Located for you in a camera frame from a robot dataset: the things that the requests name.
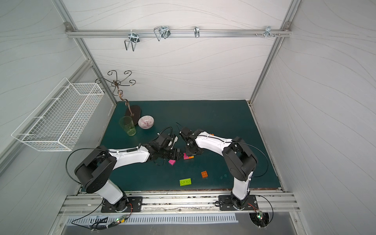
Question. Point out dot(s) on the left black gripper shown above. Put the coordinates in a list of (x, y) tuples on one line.
[(169, 153)]

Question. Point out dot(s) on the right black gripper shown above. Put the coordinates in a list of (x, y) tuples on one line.
[(189, 148)]

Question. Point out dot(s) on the wide lime green brick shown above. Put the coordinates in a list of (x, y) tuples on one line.
[(185, 182)]

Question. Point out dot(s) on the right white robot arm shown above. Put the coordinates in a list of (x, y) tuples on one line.
[(239, 158)]

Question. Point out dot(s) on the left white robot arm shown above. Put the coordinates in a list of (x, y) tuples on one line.
[(94, 171)]

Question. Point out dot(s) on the dark orange brick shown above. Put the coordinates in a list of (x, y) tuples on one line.
[(204, 174)]

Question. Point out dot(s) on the striped ceramic bowl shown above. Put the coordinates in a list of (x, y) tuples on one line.
[(146, 122)]

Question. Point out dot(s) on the green plastic cup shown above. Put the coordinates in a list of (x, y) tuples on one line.
[(127, 124)]

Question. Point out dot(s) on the metal hook stand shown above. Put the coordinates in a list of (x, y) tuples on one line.
[(133, 111)]

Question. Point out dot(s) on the metal hook one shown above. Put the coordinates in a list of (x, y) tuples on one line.
[(132, 41)]

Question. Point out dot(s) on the metal hook two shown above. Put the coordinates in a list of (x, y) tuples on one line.
[(161, 32)]

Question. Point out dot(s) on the metal hook three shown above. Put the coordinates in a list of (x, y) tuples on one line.
[(196, 32)]

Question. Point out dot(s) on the metal hook four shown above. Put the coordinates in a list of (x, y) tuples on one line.
[(268, 33)]

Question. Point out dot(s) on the aluminium cross bar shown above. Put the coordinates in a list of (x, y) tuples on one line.
[(175, 33)]

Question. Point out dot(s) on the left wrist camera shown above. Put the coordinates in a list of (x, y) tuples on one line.
[(175, 139)]

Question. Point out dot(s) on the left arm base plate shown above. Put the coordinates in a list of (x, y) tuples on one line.
[(131, 204)]

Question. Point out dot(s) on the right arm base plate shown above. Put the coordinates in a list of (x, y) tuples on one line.
[(231, 203)]

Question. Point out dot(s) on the white wire basket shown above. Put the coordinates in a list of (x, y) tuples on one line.
[(57, 123)]

